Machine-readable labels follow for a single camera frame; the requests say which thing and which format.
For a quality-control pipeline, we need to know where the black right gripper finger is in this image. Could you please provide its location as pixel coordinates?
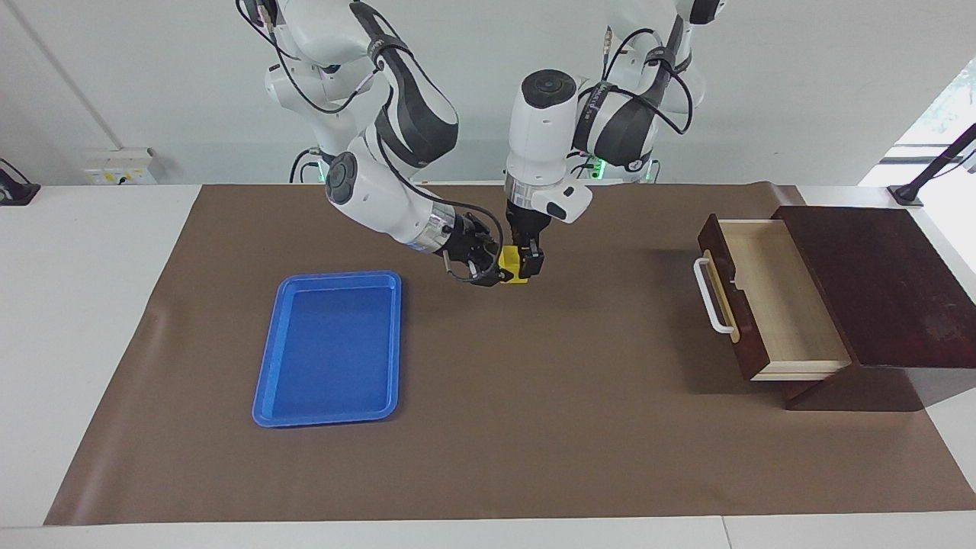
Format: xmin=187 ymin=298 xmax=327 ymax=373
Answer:
xmin=469 ymin=261 xmax=513 ymax=287
xmin=467 ymin=213 xmax=500 ymax=256

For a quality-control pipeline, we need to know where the yellow cube block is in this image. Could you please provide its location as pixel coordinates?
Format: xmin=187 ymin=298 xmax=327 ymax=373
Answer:
xmin=497 ymin=246 xmax=529 ymax=285

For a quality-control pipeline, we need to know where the wooden drawer with white handle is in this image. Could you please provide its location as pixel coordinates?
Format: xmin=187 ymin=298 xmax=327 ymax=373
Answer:
xmin=692 ymin=213 xmax=852 ymax=382

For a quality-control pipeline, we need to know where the dark wooden drawer cabinet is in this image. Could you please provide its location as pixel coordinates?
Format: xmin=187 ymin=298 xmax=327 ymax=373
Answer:
xmin=770 ymin=204 xmax=976 ymax=413

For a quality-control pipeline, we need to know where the brown paper table mat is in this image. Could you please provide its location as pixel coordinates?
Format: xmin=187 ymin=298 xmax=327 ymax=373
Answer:
xmin=43 ymin=183 xmax=976 ymax=527

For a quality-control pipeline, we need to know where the blue plastic tray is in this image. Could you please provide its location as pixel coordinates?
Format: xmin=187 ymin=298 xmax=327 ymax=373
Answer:
xmin=252 ymin=271 xmax=403 ymax=428

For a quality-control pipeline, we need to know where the black table clamp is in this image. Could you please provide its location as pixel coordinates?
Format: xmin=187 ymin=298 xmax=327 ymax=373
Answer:
xmin=0 ymin=158 xmax=40 ymax=207

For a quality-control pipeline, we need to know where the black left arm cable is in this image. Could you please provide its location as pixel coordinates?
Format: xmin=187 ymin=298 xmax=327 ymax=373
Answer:
xmin=601 ymin=27 xmax=695 ymax=136

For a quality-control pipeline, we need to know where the black right base cable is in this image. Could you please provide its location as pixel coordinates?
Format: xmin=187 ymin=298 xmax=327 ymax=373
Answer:
xmin=289 ymin=148 xmax=325 ymax=184

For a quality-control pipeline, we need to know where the white wall power outlet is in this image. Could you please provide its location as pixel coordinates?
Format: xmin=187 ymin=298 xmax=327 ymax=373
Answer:
xmin=82 ymin=148 xmax=158 ymax=186

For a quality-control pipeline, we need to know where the black camera stand pole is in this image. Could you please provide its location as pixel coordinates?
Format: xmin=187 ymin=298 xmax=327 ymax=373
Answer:
xmin=888 ymin=122 xmax=976 ymax=208

